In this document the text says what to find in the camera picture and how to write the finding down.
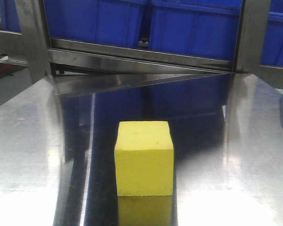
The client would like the blue plastic bin right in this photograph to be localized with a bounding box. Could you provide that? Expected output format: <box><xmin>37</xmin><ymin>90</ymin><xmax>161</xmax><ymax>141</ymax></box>
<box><xmin>149</xmin><ymin>0</ymin><xmax>242</xmax><ymax>61</ymax></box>

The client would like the blue far right bin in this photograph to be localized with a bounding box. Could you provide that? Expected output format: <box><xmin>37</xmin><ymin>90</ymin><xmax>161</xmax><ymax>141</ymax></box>
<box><xmin>261</xmin><ymin>0</ymin><xmax>283</xmax><ymax>67</ymax></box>

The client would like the blue plastic bin left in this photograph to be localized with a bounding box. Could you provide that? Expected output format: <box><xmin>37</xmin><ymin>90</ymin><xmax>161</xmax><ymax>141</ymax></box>
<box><xmin>44</xmin><ymin>0</ymin><xmax>148</xmax><ymax>48</ymax></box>

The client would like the blue plastic bin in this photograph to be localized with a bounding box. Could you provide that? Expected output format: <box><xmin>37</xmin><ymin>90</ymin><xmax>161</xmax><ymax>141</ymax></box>
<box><xmin>44</xmin><ymin>0</ymin><xmax>148</xmax><ymax>48</ymax></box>
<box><xmin>149</xmin><ymin>0</ymin><xmax>242</xmax><ymax>61</ymax></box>

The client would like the yellow foam block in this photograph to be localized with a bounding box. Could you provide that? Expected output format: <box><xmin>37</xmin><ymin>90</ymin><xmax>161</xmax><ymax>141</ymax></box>
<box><xmin>114</xmin><ymin>121</ymin><xmax>175</xmax><ymax>197</ymax></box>

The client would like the stainless steel shelf frame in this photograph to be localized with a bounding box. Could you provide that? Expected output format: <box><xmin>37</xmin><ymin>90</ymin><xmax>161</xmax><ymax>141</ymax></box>
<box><xmin>0</xmin><ymin>0</ymin><xmax>283</xmax><ymax>89</ymax></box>

